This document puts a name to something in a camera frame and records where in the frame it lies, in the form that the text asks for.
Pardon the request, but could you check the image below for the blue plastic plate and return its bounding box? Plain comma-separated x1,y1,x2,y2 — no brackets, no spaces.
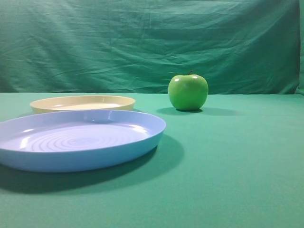
0,110,166,172

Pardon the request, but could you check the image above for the green apple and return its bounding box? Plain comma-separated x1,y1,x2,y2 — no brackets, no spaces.
168,72,209,112

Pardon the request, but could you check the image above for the green backdrop cloth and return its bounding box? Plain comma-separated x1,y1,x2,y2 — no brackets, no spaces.
0,0,304,94

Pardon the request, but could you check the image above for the green tablecloth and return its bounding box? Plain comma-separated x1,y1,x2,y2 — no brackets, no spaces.
0,94,304,228

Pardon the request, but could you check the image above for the yellow plastic plate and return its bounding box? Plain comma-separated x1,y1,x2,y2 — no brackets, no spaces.
30,95,136,114

